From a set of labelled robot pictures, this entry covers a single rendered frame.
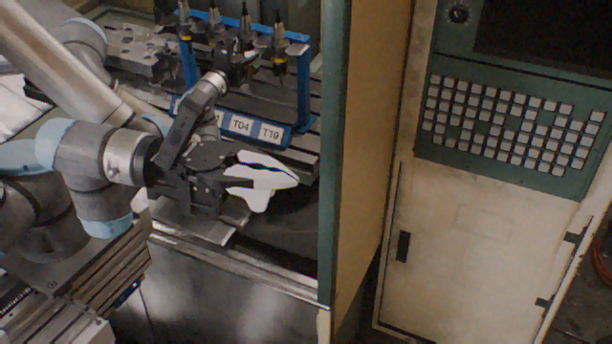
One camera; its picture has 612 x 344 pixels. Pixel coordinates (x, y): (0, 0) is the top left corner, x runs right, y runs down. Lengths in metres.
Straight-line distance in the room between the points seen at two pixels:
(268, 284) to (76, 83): 0.85
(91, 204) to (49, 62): 0.22
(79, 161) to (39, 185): 0.35
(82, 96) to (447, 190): 1.13
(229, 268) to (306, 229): 0.27
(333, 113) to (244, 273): 0.68
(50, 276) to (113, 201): 0.41
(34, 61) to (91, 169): 0.21
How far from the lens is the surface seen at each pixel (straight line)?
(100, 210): 0.88
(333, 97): 1.08
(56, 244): 1.25
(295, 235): 1.77
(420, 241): 1.93
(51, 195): 1.18
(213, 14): 1.82
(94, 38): 1.52
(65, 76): 0.95
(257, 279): 1.61
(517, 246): 1.84
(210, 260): 1.67
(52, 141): 0.84
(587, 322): 2.75
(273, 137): 1.85
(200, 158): 0.75
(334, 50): 1.03
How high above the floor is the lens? 2.06
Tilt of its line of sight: 42 degrees down
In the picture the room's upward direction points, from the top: straight up
